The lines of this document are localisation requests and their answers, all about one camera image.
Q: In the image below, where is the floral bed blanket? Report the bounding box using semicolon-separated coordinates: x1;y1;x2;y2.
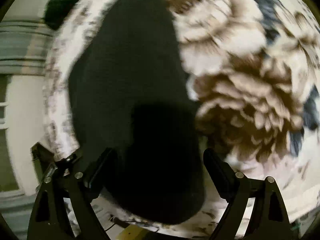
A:
44;0;319;239

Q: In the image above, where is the window frame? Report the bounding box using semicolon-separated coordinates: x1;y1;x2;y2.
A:
1;75;25;196

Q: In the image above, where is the grey striped curtain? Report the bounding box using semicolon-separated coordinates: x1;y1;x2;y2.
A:
1;20;54;76

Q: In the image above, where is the black Fusion sweater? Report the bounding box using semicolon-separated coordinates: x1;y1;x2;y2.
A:
68;0;204;225

